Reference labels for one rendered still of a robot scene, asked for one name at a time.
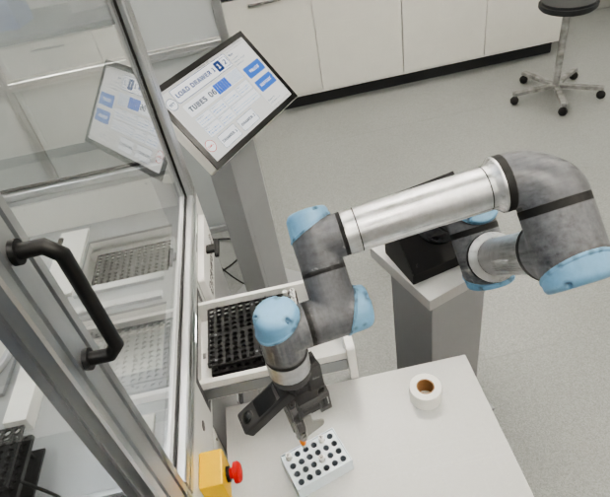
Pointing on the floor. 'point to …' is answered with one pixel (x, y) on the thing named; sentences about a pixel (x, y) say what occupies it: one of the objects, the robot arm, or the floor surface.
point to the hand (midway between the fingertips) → (298, 434)
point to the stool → (561, 53)
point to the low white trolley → (391, 441)
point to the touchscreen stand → (250, 222)
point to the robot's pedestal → (434, 316)
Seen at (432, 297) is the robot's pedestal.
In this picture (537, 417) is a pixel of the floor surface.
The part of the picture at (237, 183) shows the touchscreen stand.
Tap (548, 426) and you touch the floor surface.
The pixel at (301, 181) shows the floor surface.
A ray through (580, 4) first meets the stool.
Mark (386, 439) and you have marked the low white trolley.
